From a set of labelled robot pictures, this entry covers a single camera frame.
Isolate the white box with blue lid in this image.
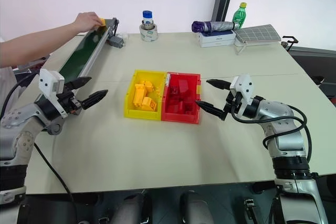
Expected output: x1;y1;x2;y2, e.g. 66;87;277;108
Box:
198;29;236;42

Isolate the white tape roll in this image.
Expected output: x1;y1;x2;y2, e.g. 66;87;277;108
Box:
139;23;159;42

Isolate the white bottle with blue cap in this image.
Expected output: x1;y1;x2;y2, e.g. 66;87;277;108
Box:
142;10;154;29

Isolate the red plastic bin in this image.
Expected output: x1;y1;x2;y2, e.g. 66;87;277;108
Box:
160;71;203;125

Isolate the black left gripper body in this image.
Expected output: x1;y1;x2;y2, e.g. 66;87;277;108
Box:
56;81;85;116

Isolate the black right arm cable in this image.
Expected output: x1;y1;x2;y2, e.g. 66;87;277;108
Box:
230;103;313;163

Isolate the black clamp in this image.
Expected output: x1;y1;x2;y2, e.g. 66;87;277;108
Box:
281;35;299;52

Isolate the green conveyor belt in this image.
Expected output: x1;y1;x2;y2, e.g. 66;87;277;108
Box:
41;17;120;136

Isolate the person's white clothing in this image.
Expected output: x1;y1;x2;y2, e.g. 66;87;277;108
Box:
0;66;19;122

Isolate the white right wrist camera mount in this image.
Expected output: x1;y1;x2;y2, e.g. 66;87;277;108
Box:
229;73;255;119

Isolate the white printer paper tray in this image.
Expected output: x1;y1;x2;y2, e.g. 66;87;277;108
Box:
198;38;236;48

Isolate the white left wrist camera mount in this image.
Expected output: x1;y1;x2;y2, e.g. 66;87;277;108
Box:
38;68;66;119

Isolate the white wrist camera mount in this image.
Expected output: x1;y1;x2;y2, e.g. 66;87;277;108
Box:
38;68;66;119
229;73;255;119

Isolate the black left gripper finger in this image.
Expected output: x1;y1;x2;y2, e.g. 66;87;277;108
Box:
68;76;92;90
79;89;109;110

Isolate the folded purple grey umbrella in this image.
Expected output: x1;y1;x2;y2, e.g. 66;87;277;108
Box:
191;20;240;34

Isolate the green bottle with yellow cap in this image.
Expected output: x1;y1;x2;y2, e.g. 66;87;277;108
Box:
232;2;248;29

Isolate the yellow plastic bin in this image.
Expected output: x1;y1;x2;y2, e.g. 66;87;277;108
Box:
123;69;167;120

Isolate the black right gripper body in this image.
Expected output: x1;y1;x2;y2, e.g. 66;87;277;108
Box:
224;90;244;116

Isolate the sloped red toy block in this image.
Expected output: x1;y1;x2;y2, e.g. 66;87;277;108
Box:
177;78;197;95

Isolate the tall yellow toy block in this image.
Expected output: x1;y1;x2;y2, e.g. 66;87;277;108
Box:
132;83;148;105

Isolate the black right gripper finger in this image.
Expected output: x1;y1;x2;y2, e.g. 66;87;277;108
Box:
195;100;228;122
206;78;232;91

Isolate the black furniture beside table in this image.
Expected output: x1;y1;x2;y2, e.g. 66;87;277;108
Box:
288;46;336;99

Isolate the person's bare hand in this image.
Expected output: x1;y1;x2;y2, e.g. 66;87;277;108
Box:
71;12;102;34

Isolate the grey gridded panel on stand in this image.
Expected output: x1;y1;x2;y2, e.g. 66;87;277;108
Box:
233;24;282;56

